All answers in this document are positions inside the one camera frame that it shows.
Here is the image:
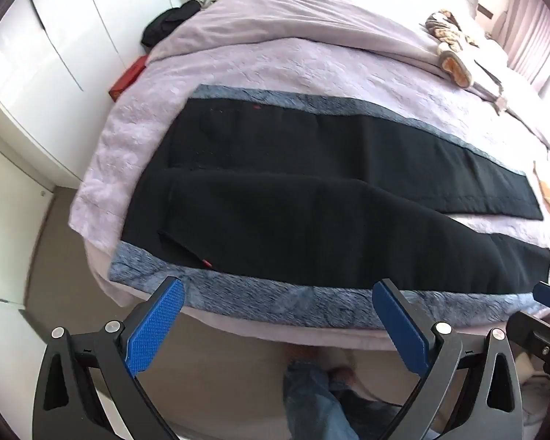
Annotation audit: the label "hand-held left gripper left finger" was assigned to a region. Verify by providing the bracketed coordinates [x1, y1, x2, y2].
[33, 276, 186, 440]

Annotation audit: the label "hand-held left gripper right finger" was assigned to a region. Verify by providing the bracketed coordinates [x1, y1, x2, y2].
[371, 278, 523, 440]

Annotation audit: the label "black pants with grey trim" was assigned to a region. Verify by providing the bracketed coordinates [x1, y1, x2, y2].
[109, 85, 550, 331]

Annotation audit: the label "person's leg in blue jeans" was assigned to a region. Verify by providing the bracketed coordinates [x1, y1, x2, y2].
[282, 360, 363, 440]

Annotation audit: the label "red box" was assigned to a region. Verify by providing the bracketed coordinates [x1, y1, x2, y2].
[110, 55, 148, 100]

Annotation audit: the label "pink curtain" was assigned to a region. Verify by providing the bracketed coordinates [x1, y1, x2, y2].
[504, 0, 550, 97]

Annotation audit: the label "lavender embossed bed blanket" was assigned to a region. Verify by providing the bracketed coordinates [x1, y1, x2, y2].
[69, 32, 550, 344]

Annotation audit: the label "white wardrobe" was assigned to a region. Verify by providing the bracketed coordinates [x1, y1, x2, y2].
[0, 0, 179, 308]

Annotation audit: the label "black bag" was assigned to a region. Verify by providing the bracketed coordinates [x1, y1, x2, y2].
[142, 0, 202, 49]

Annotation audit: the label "grey-lilac duvet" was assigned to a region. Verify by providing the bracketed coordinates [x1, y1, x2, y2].
[147, 0, 445, 78]

